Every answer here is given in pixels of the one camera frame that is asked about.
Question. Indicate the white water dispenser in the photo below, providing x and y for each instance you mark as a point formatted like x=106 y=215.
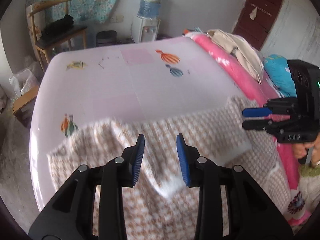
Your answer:
x=145 y=30

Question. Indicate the orange item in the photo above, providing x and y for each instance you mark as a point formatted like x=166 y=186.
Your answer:
x=191 y=31

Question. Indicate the person's right hand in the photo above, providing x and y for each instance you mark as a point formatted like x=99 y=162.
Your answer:
x=297 y=151

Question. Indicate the person's right forearm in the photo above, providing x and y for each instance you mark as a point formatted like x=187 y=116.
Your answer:
x=311 y=171

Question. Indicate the pink floral blanket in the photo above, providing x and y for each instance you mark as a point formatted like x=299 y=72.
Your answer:
x=230 y=62

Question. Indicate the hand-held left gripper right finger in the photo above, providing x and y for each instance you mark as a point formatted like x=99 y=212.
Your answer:
x=182 y=160

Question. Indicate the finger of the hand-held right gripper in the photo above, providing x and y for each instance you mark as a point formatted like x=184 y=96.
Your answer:
x=257 y=125
x=255 y=112

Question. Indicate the white wooden door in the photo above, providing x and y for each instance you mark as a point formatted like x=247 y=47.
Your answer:
x=295 y=30

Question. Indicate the small hanging rag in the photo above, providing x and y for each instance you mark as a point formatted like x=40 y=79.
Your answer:
x=253 y=13

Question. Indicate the beige houndstooth coat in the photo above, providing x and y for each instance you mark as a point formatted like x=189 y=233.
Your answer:
x=200 y=135

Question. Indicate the wall socket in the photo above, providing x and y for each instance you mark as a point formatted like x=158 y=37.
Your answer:
x=117 y=19

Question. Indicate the dark red door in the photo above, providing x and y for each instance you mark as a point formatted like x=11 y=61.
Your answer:
x=260 y=12

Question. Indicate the beige garment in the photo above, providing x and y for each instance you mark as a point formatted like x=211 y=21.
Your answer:
x=242 y=47

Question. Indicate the black trash bin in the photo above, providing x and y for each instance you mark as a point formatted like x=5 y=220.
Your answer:
x=107 y=38

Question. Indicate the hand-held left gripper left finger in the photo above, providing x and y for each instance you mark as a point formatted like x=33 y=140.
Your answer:
x=138 y=157

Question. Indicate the low wooden stool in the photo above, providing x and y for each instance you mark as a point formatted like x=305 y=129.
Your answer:
x=25 y=100

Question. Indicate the black bag on chair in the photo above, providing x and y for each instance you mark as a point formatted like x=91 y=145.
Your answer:
x=57 y=26

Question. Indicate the white plastic bag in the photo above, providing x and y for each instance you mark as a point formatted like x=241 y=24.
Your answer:
x=21 y=82

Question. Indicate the teal blue cloth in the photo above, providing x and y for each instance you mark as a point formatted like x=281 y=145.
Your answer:
x=277 y=72

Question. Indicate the white fleece garment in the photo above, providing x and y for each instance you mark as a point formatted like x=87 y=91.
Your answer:
x=312 y=192

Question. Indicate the wooden chair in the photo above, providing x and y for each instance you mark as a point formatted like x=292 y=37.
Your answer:
x=62 y=37

